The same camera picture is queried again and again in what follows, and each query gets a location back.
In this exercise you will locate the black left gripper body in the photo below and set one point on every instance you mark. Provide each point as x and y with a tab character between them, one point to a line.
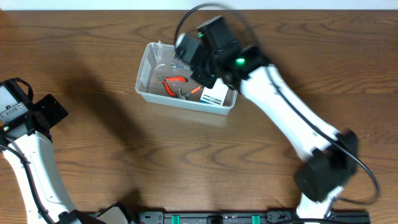
48	114

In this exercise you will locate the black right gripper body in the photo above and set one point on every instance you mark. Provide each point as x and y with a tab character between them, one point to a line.
208	72

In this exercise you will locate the blue white cardboard box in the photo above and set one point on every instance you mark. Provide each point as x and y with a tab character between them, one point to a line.
215	95

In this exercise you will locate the black handled small hammer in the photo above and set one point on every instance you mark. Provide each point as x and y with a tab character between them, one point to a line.
184	96

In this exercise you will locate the red handled pliers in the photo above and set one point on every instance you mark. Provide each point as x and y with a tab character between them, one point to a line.
165	81

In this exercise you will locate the clear plastic container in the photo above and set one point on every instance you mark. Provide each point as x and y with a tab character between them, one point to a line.
156	60

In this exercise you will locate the black yellow screwdriver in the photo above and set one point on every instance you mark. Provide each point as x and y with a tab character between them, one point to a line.
186	48

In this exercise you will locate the silver combination wrench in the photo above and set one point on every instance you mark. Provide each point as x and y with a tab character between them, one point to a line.
180	66

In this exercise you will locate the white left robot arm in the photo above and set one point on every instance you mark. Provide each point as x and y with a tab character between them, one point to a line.
26	143

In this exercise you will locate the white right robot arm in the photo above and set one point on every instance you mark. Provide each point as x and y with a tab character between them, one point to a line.
330	158

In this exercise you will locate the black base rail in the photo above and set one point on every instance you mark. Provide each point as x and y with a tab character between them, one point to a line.
118	213

